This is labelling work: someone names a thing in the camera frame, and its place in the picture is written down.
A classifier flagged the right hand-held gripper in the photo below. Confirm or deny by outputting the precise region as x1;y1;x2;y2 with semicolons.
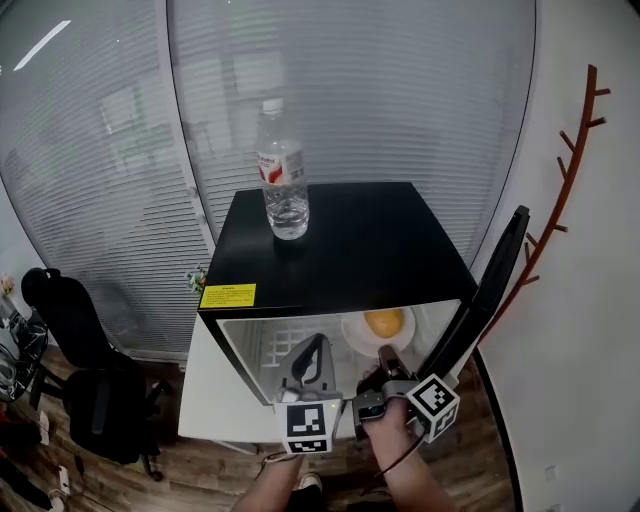
351;344;462;444

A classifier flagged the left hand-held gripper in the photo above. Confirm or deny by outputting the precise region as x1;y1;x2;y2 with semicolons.
272;333;349;456

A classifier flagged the white round plate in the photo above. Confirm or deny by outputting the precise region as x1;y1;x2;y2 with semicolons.
340;307;418;359

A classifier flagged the black mini fridge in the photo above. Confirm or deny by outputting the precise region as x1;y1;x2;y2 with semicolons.
197;181;531;409

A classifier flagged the person's right forearm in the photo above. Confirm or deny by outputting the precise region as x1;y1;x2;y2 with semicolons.
372;440;457;512

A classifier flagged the person's left forearm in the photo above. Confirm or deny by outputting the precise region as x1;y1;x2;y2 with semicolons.
229;453;306;512

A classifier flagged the person's right hand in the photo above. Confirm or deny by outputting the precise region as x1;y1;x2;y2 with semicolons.
361;399;426;452

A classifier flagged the white rectangular table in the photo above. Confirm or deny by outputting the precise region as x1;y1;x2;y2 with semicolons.
177;315;361;454

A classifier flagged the small potted plant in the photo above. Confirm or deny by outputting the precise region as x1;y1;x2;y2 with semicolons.
186;264;209;294

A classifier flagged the clear plastic water bottle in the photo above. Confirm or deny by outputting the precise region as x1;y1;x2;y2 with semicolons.
254;97;311;241

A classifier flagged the black office chair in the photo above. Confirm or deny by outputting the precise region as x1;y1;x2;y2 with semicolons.
20;267;174;482

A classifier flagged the red-brown wooden coat rack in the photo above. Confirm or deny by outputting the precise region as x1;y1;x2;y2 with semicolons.
477;63;612;346

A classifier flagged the black round marbled table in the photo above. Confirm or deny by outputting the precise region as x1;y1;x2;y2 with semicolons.
0;309;49;402

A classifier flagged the black clothing pile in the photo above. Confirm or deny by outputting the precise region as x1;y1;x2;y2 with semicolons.
0;404;44;501

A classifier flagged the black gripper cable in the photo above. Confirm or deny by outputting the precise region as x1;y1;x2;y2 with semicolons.
374;434;424;481

